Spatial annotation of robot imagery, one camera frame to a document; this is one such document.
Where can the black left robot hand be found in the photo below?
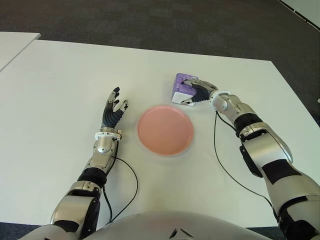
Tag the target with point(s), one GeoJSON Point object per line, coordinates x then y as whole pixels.
{"type": "Point", "coordinates": [110, 117]}

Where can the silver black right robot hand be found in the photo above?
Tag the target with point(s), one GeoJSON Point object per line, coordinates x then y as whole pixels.
{"type": "Point", "coordinates": [202, 91]}

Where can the purple tissue paper pack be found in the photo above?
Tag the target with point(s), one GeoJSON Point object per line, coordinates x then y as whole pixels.
{"type": "Point", "coordinates": [178, 87]}

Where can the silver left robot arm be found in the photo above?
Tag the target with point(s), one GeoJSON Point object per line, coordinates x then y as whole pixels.
{"type": "Point", "coordinates": [101, 147]}

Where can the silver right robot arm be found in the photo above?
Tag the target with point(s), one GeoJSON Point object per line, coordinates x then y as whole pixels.
{"type": "Point", "coordinates": [262, 145]}

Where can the pink round plate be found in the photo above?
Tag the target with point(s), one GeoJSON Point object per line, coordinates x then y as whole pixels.
{"type": "Point", "coordinates": [165, 130]}

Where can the silver robot torso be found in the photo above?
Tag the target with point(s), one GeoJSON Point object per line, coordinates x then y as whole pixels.
{"type": "Point", "coordinates": [150, 227]}

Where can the white side table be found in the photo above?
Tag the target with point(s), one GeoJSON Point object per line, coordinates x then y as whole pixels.
{"type": "Point", "coordinates": [12, 47]}

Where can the white desk with black edge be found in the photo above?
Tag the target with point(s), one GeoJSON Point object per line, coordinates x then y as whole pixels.
{"type": "Point", "coordinates": [307, 7]}

